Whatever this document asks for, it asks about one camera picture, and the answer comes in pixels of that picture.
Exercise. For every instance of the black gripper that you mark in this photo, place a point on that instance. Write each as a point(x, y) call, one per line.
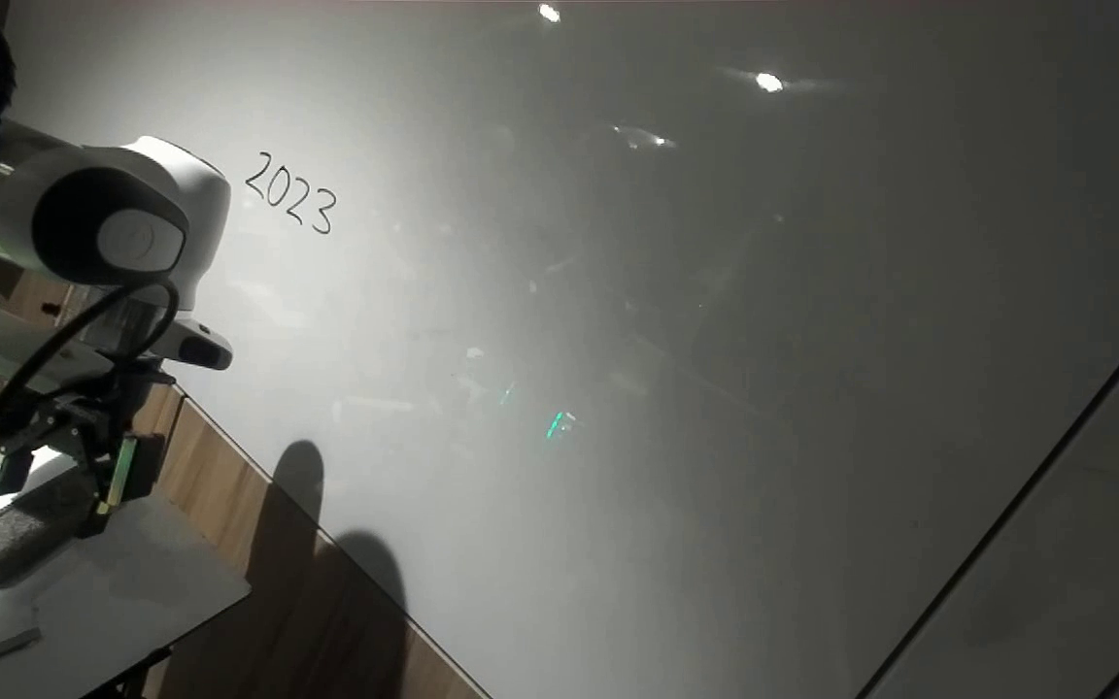
point(85, 421)

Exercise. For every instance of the black whiteboard eraser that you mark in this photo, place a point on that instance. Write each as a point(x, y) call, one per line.
point(44, 519)

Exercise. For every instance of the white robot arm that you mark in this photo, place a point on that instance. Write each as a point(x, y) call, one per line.
point(138, 228)

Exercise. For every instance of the large white whiteboard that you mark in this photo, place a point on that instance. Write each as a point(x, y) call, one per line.
point(666, 346)

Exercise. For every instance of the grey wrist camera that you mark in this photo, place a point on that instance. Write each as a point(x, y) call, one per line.
point(193, 345)

